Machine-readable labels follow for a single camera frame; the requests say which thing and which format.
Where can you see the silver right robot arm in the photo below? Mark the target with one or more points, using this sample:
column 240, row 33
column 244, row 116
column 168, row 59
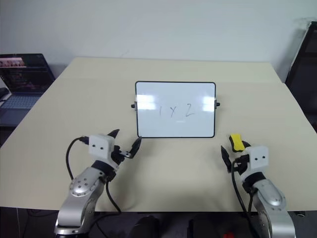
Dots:
column 272, row 196

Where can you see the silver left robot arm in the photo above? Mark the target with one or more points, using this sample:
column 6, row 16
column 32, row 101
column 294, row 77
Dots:
column 81, row 186

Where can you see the small black-framed whiteboard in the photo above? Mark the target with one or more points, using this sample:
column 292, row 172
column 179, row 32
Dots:
column 173, row 99

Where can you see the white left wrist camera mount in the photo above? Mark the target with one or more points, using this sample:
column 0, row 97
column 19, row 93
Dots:
column 100, row 146

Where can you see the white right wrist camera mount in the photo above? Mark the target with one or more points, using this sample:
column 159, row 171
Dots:
column 257, row 156

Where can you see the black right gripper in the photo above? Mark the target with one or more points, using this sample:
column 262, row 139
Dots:
column 241, row 162

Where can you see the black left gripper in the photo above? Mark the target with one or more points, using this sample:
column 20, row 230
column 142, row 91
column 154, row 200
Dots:
column 119, row 155

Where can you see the yellow and black eraser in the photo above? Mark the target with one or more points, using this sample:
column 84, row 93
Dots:
column 237, row 142

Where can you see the open dark laptop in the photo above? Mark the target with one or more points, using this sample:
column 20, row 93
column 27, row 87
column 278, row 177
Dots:
column 24, row 74

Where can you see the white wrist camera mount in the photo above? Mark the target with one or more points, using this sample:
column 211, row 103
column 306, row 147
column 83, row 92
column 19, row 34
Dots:
column 100, row 146
column 257, row 156

